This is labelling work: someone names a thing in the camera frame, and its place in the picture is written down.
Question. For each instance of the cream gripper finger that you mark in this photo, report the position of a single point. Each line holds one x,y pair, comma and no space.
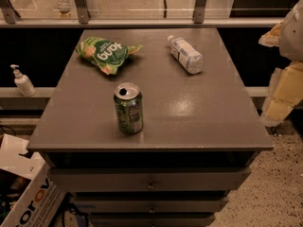
272,37

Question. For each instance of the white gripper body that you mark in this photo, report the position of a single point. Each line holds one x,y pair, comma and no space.
293,35

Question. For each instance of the blue labelled plastic bottle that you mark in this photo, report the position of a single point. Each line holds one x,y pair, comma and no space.
186,54

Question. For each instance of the green soda can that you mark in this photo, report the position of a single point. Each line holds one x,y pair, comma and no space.
129,112

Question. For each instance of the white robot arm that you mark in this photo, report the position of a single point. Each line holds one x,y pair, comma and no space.
291,48

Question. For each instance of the white pump dispenser bottle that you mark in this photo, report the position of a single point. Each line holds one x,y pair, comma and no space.
23,82

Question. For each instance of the grey drawer cabinet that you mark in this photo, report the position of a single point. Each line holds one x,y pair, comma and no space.
200,134

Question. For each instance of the top drawer knob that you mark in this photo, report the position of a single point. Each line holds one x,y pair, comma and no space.
151,185

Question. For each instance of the drawer knob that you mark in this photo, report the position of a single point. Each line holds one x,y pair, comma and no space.
151,185
152,210

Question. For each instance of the green chip bag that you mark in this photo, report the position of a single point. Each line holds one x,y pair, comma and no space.
107,55

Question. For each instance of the middle drawer knob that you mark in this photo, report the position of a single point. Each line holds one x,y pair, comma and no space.
152,210

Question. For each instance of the white cardboard box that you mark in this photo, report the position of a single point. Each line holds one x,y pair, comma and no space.
28,197

